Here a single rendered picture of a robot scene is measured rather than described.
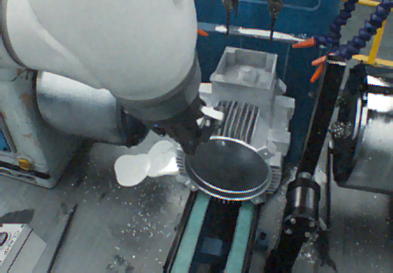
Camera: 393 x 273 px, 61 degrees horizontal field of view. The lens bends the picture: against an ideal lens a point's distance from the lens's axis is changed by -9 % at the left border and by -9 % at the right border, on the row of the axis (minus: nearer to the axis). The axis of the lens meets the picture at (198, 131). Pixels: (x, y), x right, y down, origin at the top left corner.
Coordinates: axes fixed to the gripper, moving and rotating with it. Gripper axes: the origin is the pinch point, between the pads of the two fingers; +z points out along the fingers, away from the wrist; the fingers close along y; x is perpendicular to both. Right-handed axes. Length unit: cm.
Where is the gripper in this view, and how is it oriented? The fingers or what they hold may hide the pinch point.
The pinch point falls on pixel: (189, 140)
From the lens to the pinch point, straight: 56.9
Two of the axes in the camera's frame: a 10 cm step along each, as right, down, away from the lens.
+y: -9.7, -1.7, 1.8
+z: 1.2, 3.1, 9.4
